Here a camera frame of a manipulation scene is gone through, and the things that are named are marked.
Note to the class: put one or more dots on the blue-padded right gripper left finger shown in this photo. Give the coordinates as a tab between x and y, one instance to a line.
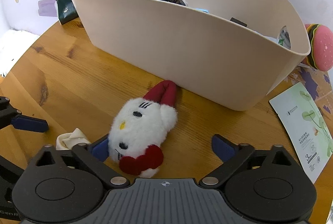
91	158

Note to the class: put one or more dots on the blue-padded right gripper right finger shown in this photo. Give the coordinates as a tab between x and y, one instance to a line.
233	157

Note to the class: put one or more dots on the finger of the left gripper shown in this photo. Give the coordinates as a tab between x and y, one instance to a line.
32	124

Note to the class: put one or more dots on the white cloth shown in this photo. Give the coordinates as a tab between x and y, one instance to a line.
67	141

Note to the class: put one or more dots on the white kitty plush toy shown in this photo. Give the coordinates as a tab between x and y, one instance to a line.
140	128

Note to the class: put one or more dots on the white green snack bag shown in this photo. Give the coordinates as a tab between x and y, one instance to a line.
282	39

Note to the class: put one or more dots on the dark brown small box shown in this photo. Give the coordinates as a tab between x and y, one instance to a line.
238	22

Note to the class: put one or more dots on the cartoon bear tissue pack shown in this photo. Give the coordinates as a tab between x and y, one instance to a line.
202	10

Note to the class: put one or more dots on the dark green tissue pack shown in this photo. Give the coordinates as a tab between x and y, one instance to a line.
66	11

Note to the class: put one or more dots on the beige plastic storage bin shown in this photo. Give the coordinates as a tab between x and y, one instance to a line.
205	53

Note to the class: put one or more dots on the pink burger plush toy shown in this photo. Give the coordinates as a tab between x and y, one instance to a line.
321	42

